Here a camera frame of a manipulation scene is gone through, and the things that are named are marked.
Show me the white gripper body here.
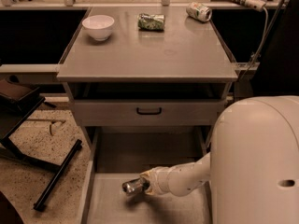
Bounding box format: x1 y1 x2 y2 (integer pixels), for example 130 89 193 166
149 167 170 195

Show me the crushed silver blue redbull can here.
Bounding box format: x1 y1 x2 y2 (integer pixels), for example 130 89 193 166
121 177 150 195

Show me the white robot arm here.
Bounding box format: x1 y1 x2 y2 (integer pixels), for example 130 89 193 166
142 96 299 224

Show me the open grey lower drawer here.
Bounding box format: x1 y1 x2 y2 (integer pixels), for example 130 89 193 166
76 127 212 224

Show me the grey drawer cabinet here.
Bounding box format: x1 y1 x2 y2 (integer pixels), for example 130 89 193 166
56 6 239 147

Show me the crushed green can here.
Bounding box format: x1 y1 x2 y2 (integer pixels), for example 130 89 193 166
137 13 165 31

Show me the white red green can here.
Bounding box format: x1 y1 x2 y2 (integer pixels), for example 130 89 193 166
186 2 212 22

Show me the black table stand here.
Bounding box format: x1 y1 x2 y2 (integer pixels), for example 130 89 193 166
0 96 83 213

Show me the white ceramic bowl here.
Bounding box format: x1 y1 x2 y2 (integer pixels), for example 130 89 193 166
82 15 115 41

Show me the brown box on stand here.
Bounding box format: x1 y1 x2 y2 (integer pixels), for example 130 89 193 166
0 78 39 113

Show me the black office chair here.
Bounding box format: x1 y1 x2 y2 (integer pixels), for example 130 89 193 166
250 0 299 96

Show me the closed drawer with black handle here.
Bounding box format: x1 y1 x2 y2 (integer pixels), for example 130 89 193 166
71 100 225 127

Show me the white cable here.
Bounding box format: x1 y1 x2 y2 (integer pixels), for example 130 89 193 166
239 7 269 79

